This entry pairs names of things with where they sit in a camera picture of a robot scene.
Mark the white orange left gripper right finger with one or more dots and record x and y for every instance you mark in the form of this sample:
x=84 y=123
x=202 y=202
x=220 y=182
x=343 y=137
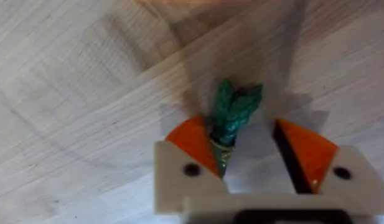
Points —
x=310 y=155

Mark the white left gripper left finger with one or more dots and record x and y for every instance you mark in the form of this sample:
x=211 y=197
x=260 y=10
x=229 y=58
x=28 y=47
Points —
x=173 y=186

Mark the orange toy carrot green leaves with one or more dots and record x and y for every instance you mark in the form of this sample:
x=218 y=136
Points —
x=233 y=115

